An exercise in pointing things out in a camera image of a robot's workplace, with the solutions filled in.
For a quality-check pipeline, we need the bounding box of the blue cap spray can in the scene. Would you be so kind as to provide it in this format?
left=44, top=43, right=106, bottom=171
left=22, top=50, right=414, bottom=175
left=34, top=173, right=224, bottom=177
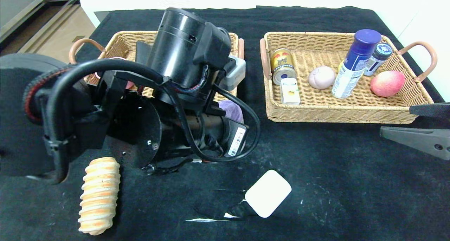
left=332, top=29, right=382, bottom=99

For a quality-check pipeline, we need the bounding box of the black left camera cable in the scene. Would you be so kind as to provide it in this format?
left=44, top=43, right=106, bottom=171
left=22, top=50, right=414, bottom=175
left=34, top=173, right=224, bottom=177
left=47, top=58, right=261, bottom=183

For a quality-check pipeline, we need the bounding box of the purple-lidded white jar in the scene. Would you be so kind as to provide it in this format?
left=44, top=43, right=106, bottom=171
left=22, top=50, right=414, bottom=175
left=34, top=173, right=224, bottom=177
left=218, top=100, right=244, bottom=124

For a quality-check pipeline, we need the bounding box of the red peach fruit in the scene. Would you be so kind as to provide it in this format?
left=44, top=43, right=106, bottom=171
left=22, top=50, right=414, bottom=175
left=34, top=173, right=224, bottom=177
left=370, top=71, right=405, bottom=98

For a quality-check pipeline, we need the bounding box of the pink mug with handle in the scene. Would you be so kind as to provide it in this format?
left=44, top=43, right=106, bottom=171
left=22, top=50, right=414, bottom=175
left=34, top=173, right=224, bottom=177
left=94, top=57, right=135, bottom=90

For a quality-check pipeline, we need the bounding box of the gold drink can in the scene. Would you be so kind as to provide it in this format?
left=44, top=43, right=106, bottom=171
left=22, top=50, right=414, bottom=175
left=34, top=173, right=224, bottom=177
left=270, top=48, right=296, bottom=86

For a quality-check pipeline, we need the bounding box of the wicker basket holding pink mug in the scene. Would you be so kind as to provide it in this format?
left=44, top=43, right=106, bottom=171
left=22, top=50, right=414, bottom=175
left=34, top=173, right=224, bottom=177
left=69, top=31, right=245, bottom=103

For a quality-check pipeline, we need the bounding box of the small white juice carton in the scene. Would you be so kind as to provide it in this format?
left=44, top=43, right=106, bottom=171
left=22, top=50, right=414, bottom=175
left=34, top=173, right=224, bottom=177
left=280, top=78, right=301, bottom=105

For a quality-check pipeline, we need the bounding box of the mauve round peach bun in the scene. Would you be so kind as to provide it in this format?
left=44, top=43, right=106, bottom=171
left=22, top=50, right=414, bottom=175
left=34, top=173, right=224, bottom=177
left=308, top=66, right=335, bottom=90

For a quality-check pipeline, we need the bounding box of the grey metal shelf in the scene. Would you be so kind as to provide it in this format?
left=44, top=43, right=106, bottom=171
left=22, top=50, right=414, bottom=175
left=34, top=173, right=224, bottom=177
left=0, top=0, right=82, bottom=41

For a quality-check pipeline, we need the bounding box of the white soap bar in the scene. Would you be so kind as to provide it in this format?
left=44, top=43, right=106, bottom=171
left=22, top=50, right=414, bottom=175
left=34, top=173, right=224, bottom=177
left=244, top=170, right=292, bottom=219

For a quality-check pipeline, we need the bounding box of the small dark blue bottle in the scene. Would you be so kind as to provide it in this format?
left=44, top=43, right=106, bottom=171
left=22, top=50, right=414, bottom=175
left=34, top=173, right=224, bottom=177
left=363, top=43, right=393, bottom=77

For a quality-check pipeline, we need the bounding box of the striped orange bread roll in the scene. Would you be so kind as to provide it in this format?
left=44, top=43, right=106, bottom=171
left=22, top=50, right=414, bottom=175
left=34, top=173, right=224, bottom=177
left=78, top=157, right=121, bottom=236

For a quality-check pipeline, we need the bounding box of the wicker basket holding food items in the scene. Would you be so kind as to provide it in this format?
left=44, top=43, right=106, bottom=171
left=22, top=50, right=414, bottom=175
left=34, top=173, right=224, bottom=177
left=259, top=32, right=438, bottom=125

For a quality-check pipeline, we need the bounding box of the black glasses case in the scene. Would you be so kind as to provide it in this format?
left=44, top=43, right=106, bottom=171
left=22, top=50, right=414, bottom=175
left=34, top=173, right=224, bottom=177
left=135, top=41, right=152, bottom=66

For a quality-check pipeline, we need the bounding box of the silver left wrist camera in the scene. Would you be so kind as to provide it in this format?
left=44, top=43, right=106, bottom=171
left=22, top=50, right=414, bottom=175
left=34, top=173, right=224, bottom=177
left=219, top=56, right=246, bottom=91

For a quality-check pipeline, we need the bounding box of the thin red black wire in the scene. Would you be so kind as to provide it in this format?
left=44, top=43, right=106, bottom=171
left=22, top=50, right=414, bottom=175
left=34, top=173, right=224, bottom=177
left=141, top=157, right=225, bottom=175

